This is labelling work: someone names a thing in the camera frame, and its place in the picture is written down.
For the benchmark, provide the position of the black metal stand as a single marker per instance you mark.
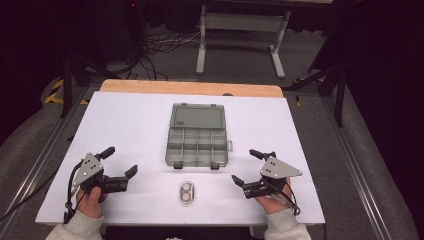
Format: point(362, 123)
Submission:
point(68, 83)
point(338, 90)

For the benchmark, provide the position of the yellow black hazard tape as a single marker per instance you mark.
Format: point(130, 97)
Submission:
point(53, 95)
point(298, 100)

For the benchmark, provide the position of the small clear case with rings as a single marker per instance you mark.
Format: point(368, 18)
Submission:
point(187, 192)

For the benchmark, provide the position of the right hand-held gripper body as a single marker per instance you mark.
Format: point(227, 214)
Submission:
point(278, 169)

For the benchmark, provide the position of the grey metal desk frame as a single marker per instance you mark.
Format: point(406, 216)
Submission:
point(242, 22)

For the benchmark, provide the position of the clear plastic compartment box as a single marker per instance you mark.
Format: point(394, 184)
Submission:
point(197, 140)

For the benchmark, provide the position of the person's right hand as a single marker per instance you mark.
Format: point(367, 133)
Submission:
point(274, 202)

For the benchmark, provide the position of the aluminium floor rail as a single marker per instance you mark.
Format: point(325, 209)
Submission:
point(40, 160)
point(356, 166)

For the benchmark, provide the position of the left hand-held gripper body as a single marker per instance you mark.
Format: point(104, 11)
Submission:
point(87, 167)

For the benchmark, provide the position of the person's left hand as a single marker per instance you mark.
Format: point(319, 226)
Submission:
point(88, 203)

